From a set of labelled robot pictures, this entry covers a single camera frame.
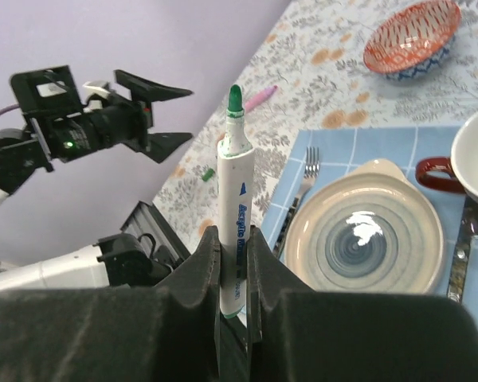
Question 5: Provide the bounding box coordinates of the green pen cap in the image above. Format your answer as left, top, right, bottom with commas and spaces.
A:
201, 168, 215, 182

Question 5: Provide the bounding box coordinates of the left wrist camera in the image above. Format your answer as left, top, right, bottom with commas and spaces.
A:
83, 80, 113, 113

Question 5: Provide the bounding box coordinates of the silver patterned knife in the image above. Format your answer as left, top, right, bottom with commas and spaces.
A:
447, 197, 478, 303

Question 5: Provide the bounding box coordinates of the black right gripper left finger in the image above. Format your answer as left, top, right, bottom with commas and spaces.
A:
0, 227, 220, 381

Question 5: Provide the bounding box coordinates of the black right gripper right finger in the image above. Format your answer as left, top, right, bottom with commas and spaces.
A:
247, 228, 478, 381

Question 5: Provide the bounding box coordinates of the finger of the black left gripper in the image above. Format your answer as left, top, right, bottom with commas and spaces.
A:
146, 132, 193, 162
114, 69, 194, 102

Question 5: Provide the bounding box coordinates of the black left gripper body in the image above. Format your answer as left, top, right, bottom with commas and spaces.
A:
10, 65, 153, 162

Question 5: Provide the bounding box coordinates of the red patterned bowl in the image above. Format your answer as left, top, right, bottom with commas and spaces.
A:
363, 1, 461, 81

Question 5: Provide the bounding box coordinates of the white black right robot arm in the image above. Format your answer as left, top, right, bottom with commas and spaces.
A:
0, 227, 478, 381

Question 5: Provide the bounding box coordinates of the cream grey plate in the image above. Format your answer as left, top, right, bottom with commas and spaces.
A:
283, 158, 445, 294

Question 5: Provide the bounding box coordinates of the red white cup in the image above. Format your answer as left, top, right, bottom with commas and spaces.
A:
415, 111, 478, 204

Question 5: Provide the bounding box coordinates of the white green-tipped marker pen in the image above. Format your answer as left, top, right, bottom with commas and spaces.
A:
217, 84, 255, 318

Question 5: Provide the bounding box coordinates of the silver fork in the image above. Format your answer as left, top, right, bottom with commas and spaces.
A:
272, 146, 320, 259

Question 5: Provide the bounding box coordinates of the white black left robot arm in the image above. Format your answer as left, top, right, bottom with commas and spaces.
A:
0, 65, 193, 204

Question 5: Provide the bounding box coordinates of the floral patterned tablecloth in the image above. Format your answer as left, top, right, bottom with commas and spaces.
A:
153, 0, 478, 295

